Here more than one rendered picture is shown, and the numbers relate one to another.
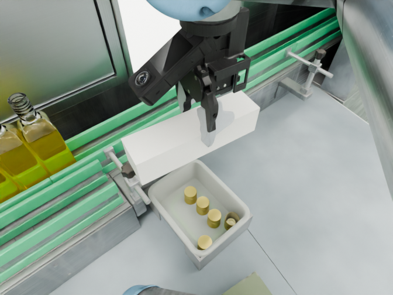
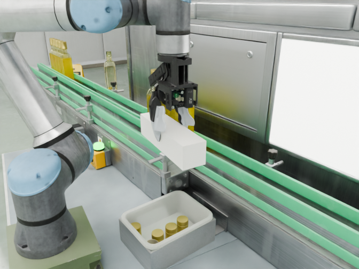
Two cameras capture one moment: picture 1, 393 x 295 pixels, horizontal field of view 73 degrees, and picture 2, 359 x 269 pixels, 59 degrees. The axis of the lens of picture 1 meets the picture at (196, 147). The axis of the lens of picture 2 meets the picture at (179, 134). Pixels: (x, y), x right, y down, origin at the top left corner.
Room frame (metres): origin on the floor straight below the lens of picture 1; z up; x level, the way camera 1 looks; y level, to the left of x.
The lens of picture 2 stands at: (0.37, -0.73, 1.41)
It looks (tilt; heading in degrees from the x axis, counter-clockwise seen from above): 23 degrees down; 92
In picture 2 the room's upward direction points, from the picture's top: straight up
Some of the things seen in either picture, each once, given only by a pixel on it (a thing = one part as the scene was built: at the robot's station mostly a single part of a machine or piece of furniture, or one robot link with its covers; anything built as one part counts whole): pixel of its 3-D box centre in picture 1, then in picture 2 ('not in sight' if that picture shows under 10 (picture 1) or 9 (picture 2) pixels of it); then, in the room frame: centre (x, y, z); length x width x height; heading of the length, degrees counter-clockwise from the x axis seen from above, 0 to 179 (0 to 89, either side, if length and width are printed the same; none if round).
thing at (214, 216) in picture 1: (214, 218); (157, 238); (0.28, -0.05, 0.79); 0.04 x 0.04 x 0.04
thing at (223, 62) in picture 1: (211, 54); (174, 81); (0.33, -0.02, 1.23); 0.09 x 0.08 x 0.12; 121
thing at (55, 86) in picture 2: not in sight; (52, 89); (-0.40, 0.94, 0.94); 0.07 x 0.04 x 0.13; 39
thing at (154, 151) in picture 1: (193, 134); (170, 136); (0.32, 0.00, 1.08); 0.24 x 0.06 x 0.06; 121
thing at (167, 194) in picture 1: (197, 209); (167, 227); (0.31, 0.00, 0.80); 0.22 x 0.17 x 0.09; 39
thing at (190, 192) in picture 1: (190, 195); (182, 224); (0.35, 0.02, 0.79); 0.04 x 0.04 x 0.04
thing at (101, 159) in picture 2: not in sight; (99, 157); (-0.01, 0.44, 0.79); 0.07 x 0.07 x 0.07; 39
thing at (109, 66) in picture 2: not in sight; (110, 75); (-0.08, 0.99, 1.01); 0.06 x 0.06 x 0.26; 24
